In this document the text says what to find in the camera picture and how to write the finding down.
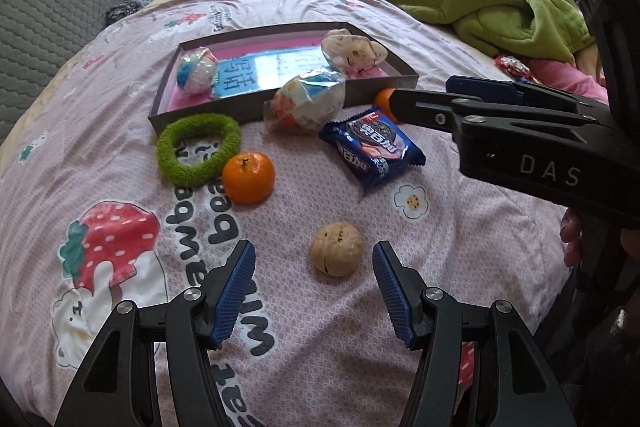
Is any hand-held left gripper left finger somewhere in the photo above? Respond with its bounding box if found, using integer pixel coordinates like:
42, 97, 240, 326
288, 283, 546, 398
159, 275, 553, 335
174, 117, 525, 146
54, 239, 257, 427

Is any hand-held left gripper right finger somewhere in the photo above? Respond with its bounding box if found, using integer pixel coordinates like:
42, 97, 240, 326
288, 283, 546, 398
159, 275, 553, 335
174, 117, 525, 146
372, 241, 571, 427

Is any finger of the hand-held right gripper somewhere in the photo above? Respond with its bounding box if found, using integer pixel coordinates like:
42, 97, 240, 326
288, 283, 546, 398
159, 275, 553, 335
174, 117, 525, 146
446, 75, 609, 118
389, 88, 599, 138

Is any orange mandarin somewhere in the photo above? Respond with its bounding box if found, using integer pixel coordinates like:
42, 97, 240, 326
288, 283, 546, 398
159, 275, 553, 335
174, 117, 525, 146
221, 151, 277, 206
374, 87, 401, 124

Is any blue cookie packet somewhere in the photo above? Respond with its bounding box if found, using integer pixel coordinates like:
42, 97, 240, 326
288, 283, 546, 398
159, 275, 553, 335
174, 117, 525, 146
318, 107, 427, 196

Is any walnut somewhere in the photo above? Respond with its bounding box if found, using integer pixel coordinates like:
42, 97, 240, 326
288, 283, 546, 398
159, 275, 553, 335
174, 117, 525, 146
308, 221, 365, 278

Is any grey tray with pink inside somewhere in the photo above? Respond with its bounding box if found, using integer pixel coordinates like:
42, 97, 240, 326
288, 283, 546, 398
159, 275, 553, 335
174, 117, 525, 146
149, 22, 420, 136

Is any person's right hand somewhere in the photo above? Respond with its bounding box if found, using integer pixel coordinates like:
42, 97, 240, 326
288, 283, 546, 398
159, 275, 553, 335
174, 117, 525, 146
559, 208, 585, 270

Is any red candy wrapper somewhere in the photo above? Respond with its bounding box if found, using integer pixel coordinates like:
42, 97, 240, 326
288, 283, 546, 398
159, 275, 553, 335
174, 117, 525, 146
494, 54, 542, 84

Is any pink cloth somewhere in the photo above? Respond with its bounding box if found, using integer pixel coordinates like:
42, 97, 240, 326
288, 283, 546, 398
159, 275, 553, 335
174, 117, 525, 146
522, 57, 610, 105

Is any beige hair scrunchie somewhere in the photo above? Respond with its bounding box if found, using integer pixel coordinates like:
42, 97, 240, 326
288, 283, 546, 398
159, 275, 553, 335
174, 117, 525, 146
321, 29, 388, 75

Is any printed pink bed sheet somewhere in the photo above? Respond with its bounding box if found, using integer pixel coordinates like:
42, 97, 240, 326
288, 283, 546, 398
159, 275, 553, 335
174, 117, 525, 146
0, 0, 608, 427

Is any round wrapped snack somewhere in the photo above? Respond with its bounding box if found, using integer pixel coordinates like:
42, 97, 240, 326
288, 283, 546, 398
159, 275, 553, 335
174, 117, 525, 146
263, 69, 347, 135
176, 47, 219, 95

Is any green fuzzy hair scrunchie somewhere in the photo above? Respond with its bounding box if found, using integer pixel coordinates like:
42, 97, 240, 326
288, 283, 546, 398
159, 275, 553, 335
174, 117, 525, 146
156, 113, 243, 188

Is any dark patterned cloth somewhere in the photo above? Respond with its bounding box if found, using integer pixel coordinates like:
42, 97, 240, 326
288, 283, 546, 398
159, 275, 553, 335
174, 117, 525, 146
105, 0, 157, 28

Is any grey quilted headboard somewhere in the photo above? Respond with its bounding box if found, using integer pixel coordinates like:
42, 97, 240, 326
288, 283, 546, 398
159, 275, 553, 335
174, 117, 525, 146
0, 0, 133, 142

